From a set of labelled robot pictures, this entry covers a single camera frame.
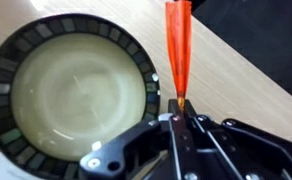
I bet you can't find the orange marker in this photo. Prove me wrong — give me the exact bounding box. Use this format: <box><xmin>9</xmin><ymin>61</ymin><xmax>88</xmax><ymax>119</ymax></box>
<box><xmin>164</xmin><ymin>0</ymin><xmax>193</xmax><ymax>113</ymax></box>

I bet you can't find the cream bowl with checkered rim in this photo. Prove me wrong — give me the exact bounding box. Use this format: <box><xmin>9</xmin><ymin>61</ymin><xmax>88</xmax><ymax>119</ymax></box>
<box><xmin>0</xmin><ymin>12</ymin><xmax>161</xmax><ymax>180</ymax></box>

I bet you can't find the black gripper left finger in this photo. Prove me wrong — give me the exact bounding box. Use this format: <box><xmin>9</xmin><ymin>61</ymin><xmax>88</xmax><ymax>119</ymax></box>
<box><xmin>78</xmin><ymin>98</ymin><xmax>194</xmax><ymax>180</ymax></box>

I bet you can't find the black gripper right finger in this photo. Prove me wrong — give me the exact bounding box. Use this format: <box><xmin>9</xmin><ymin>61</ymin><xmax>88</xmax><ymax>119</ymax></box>
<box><xmin>183</xmin><ymin>99</ymin><xmax>292</xmax><ymax>180</ymax></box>

